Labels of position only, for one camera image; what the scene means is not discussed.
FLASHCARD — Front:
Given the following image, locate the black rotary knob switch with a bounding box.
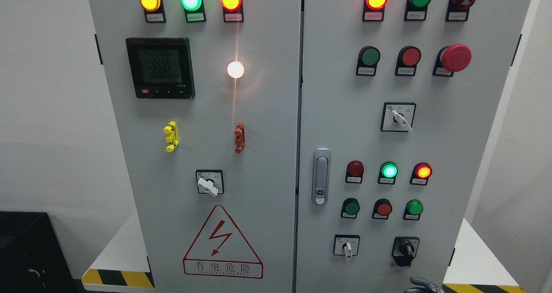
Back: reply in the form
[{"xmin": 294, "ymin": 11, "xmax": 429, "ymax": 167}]
[{"xmin": 392, "ymin": 236, "xmax": 420, "ymax": 267}]

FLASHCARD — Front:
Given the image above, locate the red terminal connector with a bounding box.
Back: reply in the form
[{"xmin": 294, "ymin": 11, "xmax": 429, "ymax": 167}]
[{"xmin": 233, "ymin": 123, "xmax": 246, "ymax": 154}]

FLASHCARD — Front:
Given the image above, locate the white lit indicator light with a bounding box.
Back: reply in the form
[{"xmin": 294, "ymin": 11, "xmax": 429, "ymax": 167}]
[{"xmin": 227, "ymin": 61, "xmax": 245, "ymax": 79}]

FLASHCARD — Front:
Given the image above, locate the dark red indicator left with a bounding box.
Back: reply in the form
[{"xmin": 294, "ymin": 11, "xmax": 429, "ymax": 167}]
[{"xmin": 345, "ymin": 161, "xmax": 364, "ymax": 184}]

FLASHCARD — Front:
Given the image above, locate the grey left cabinet door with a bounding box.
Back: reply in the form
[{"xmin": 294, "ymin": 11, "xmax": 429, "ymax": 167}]
[{"xmin": 89, "ymin": 0, "xmax": 301, "ymax": 293}]

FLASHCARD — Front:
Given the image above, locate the grey cabinet door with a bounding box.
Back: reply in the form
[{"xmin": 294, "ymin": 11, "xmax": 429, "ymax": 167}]
[
  {"xmin": 295, "ymin": 0, "xmax": 531, "ymax": 293},
  {"xmin": 89, "ymin": 0, "xmax": 301, "ymax": 293}
]

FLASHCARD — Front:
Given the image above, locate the green push button lower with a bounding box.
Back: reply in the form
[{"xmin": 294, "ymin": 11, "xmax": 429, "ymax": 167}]
[{"xmin": 341, "ymin": 197, "xmax": 360, "ymax": 220}]

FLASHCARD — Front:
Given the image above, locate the green push button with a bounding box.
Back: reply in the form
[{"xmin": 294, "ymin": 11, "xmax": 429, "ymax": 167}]
[
  {"xmin": 356, "ymin": 46, "xmax": 381, "ymax": 76},
  {"xmin": 341, "ymin": 197, "xmax": 360, "ymax": 220}
]

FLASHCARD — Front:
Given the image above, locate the yellow terminal connector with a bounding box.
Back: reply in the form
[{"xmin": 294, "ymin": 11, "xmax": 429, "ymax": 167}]
[{"xmin": 163, "ymin": 121, "xmax": 179, "ymax": 153}]

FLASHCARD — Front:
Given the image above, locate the green lit indicator middle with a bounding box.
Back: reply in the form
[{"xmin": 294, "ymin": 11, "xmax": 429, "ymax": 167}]
[{"xmin": 378, "ymin": 161, "xmax": 398, "ymax": 185}]

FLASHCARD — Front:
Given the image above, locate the green push button upper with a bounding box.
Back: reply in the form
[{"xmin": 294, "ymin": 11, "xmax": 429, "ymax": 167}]
[{"xmin": 356, "ymin": 46, "xmax": 381, "ymax": 76}]

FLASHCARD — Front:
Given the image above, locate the red electric hazard warning sticker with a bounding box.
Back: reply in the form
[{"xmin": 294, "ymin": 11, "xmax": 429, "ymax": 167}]
[{"xmin": 183, "ymin": 205, "xmax": 263, "ymax": 279}]

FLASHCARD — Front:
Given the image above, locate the red push button lower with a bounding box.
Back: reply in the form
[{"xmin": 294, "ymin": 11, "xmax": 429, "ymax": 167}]
[{"xmin": 371, "ymin": 198, "xmax": 392, "ymax": 220}]

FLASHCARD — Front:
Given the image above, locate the red push button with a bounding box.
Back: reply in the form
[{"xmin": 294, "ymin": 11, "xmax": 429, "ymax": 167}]
[
  {"xmin": 395, "ymin": 46, "xmax": 421, "ymax": 76},
  {"xmin": 371, "ymin": 198, "xmax": 392, "ymax": 220}
]

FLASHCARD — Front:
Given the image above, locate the black digital power meter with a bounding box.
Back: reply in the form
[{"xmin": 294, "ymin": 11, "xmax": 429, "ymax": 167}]
[{"xmin": 125, "ymin": 37, "xmax": 195, "ymax": 100}]

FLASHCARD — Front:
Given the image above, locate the grey right cabinet door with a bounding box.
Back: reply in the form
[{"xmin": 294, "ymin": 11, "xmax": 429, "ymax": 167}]
[{"xmin": 295, "ymin": 0, "xmax": 531, "ymax": 293}]

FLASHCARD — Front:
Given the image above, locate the red-orange indicator light left door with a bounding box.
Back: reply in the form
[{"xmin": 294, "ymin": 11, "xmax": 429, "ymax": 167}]
[{"xmin": 221, "ymin": 0, "xmax": 243, "ymax": 23}]

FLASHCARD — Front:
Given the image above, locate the green indicator lower right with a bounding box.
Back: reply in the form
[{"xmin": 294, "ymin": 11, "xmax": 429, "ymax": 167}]
[{"xmin": 403, "ymin": 199, "xmax": 424, "ymax": 221}]

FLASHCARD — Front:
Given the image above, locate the red push button upper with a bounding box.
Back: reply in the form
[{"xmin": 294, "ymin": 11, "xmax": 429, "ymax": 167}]
[{"xmin": 395, "ymin": 46, "xmax": 421, "ymax": 76}]

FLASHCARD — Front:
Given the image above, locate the green lit indicator light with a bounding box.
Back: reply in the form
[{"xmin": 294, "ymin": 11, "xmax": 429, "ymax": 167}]
[{"xmin": 181, "ymin": 0, "xmax": 206, "ymax": 23}]

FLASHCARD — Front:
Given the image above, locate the red lit indicator top right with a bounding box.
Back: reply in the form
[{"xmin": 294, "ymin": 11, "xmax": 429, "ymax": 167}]
[{"xmin": 362, "ymin": 0, "xmax": 388, "ymax": 22}]

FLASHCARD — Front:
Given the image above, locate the yellow indicator light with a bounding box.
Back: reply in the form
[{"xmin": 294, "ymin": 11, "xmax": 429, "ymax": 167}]
[{"xmin": 140, "ymin": 0, "xmax": 166, "ymax": 23}]

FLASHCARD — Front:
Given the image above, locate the red emergency stop mushroom button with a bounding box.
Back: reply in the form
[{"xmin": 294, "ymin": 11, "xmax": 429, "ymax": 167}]
[{"xmin": 433, "ymin": 44, "xmax": 472, "ymax": 77}]

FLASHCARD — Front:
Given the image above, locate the dark green indicator top right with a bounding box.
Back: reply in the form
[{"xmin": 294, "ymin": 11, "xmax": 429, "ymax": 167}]
[{"xmin": 404, "ymin": 0, "xmax": 431, "ymax": 21}]

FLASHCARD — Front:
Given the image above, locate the dark red buzzer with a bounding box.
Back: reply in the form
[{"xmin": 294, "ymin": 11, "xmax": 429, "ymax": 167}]
[{"xmin": 445, "ymin": 0, "xmax": 476, "ymax": 22}]

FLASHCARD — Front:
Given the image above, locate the white platform with hazard stripes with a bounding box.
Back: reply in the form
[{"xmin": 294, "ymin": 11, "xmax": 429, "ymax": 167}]
[{"xmin": 78, "ymin": 213, "xmax": 523, "ymax": 293}]

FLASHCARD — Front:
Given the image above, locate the black box lower left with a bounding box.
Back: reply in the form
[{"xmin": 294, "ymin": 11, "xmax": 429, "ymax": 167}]
[{"xmin": 0, "ymin": 211, "xmax": 77, "ymax": 293}]

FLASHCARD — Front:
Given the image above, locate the silver door lock handle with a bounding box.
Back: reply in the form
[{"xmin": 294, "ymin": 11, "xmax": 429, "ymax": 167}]
[{"xmin": 312, "ymin": 148, "xmax": 331, "ymax": 206}]

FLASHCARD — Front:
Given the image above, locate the white selector switch left door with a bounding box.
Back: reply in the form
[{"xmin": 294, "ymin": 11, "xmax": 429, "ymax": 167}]
[{"xmin": 195, "ymin": 170, "xmax": 225, "ymax": 197}]

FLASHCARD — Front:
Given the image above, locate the white selector switch upper right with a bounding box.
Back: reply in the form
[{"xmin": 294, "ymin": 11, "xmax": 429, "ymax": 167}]
[{"xmin": 380, "ymin": 102, "xmax": 416, "ymax": 132}]

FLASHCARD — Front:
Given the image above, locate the white selector switch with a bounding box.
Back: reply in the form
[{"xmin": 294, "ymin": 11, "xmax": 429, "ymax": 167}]
[
  {"xmin": 333, "ymin": 234, "xmax": 360, "ymax": 259},
  {"xmin": 380, "ymin": 102, "xmax": 416, "ymax": 132}
]

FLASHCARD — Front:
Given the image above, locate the white selector switch lower right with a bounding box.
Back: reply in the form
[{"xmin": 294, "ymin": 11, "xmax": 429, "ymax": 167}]
[{"xmin": 333, "ymin": 234, "xmax": 360, "ymax": 259}]

